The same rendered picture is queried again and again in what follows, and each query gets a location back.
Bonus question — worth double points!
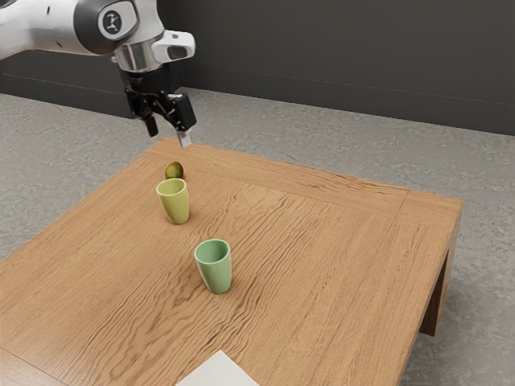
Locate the green-brown mango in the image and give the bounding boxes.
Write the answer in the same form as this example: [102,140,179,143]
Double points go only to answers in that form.
[164,161,185,180]

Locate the yellow-green cup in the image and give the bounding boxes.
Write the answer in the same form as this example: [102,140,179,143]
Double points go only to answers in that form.
[155,178,191,225]

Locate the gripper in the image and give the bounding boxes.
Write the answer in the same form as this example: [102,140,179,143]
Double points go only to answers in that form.
[117,65,198,150]

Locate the green cup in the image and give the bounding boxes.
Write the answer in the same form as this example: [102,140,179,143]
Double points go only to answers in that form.
[194,238,233,294]

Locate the white flat sheet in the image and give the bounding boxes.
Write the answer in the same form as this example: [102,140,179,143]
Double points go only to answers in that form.
[174,349,262,386]

